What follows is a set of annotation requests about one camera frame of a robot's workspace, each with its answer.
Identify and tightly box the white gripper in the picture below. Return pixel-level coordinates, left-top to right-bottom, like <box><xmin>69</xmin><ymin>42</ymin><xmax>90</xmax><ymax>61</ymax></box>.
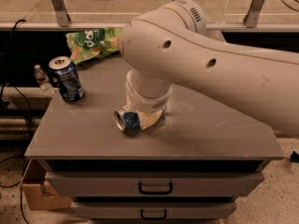
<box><xmin>123</xmin><ymin>69</ymin><xmax>172</xmax><ymax>130</ymax></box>

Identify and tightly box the crushed silver redbull can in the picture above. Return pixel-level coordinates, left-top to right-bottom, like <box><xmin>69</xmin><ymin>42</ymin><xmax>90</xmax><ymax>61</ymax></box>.
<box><xmin>113</xmin><ymin>109</ymin><xmax>140</xmax><ymax>133</ymax></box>

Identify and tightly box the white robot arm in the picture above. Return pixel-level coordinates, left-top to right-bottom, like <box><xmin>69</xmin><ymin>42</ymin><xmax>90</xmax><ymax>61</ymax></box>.
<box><xmin>120</xmin><ymin>0</ymin><xmax>299</xmax><ymax>137</ymax></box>

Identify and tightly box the dark blue soda can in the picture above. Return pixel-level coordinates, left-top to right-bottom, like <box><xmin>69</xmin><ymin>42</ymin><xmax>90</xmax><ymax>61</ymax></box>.
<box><xmin>49</xmin><ymin>56</ymin><xmax>84</xmax><ymax>102</ymax></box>

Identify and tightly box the grey drawer cabinet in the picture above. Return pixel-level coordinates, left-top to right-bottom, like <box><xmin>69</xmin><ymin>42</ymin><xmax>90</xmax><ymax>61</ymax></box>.
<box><xmin>25</xmin><ymin>55</ymin><xmax>283</xmax><ymax>224</ymax></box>

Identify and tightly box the green chip bag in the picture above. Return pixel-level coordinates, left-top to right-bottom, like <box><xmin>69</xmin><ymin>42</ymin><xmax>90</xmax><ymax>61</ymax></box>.
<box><xmin>65</xmin><ymin>27</ymin><xmax>121</xmax><ymax>64</ymax></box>

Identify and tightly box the small clear water bottle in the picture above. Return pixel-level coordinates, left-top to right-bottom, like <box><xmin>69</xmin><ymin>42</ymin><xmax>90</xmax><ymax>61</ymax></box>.
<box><xmin>34</xmin><ymin>64</ymin><xmax>54</xmax><ymax>97</ymax></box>

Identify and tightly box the brown cardboard box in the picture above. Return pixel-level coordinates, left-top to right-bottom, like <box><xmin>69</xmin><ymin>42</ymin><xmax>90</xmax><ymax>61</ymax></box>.
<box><xmin>21</xmin><ymin>159</ymin><xmax>74</xmax><ymax>212</ymax></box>

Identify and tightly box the black plug on floor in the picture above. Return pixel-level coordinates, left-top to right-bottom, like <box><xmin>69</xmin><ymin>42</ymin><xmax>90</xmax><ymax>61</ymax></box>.
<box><xmin>290</xmin><ymin>151</ymin><xmax>299</xmax><ymax>163</ymax></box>

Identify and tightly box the upper drawer black handle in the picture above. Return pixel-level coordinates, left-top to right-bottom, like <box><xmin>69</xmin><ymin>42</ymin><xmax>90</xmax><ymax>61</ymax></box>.
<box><xmin>138</xmin><ymin>182</ymin><xmax>173</xmax><ymax>195</ymax></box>

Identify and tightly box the drawer black handle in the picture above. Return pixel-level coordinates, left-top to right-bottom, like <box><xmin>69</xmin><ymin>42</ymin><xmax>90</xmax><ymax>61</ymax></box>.
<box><xmin>140</xmin><ymin>210</ymin><xmax>167</xmax><ymax>220</ymax></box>
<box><xmin>138</xmin><ymin>182</ymin><xmax>173</xmax><ymax>195</ymax></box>

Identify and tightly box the lower drawer black handle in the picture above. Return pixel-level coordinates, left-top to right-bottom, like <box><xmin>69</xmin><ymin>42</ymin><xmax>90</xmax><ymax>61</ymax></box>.
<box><xmin>140</xmin><ymin>210</ymin><xmax>167</xmax><ymax>220</ymax></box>

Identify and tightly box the black cable on left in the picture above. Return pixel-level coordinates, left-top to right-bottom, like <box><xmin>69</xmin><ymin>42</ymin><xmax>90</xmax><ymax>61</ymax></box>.
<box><xmin>0</xmin><ymin>18</ymin><xmax>38</xmax><ymax>224</ymax></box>

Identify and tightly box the left metal railing bracket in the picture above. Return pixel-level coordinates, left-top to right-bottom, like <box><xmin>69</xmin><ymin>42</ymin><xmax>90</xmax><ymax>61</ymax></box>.
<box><xmin>50</xmin><ymin>0</ymin><xmax>71</xmax><ymax>27</ymax></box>

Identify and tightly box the right metal railing bracket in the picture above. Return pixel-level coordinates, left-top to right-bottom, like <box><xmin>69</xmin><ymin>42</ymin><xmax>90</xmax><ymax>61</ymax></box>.
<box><xmin>243</xmin><ymin>0</ymin><xmax>265</xmax><ymax>28</ymax></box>

